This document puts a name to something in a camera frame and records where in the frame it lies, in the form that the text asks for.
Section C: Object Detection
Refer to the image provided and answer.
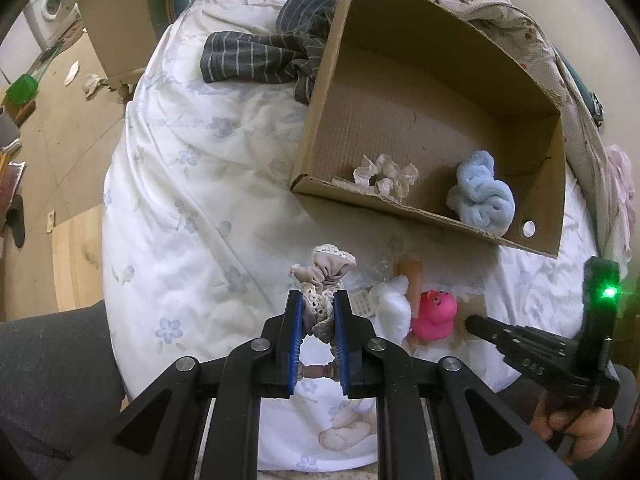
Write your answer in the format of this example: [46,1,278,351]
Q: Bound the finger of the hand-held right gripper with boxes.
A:
[465,314,579,357]
[492,340,577,379]

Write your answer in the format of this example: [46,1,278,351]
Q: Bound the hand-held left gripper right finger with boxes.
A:
[333,290,577,480]

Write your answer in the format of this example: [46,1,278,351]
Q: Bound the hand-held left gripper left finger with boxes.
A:
[60,290,304,480]

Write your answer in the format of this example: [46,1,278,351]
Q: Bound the pink rubber duck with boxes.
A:
[410,289,459,344]

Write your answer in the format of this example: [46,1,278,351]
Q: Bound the beige doll with crochet dress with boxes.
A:
[289,244,359,382]

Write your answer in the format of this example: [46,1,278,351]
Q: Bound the person's right forearm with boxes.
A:
[600,364,640,467]

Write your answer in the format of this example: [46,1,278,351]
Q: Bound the person's right hand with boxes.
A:
[530,391,616,462]

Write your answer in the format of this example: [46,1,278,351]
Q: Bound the brown cardboard piece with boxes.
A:
[457,294,492,332]

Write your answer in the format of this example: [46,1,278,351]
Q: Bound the small white plastic basket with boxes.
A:
[350,292,377,319]

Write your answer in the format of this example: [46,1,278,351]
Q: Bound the white cotton fluff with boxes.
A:
[372,275,414,347]

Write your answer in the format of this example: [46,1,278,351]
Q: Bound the clear plastic wrapper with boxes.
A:
[359,254,402,293]

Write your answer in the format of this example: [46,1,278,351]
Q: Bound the beige plush toy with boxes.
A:
[319,399,377,452]

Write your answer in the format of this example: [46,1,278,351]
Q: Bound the orange stick toy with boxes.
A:
[399,258,424,322]

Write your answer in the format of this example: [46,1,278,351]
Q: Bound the light blue towel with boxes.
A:
[446,150,516,236]

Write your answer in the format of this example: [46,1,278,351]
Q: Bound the white crumpled cloth flower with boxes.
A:
[352,153,420,201]

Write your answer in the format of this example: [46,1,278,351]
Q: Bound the pink cloth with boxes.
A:
[604,144,637,243]

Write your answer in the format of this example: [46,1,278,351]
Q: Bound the white floral bed sheet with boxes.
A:
[102,0,603,474]

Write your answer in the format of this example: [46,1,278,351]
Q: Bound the person's grey trouser leg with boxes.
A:
[0,302,127,480]

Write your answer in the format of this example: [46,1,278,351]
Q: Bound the grey striped cloth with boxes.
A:
[200,0,339,106]

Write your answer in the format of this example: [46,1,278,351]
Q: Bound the beige floral quilt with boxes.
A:
[330,0,628,281]

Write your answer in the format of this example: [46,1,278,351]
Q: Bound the black slipper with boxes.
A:
[4,194,26,249]

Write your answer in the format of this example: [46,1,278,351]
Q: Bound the tall cardboard box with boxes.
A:
[77,0,162,87]

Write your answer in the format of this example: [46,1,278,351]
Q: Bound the white washing machine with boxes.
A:
[24,0,82,45]

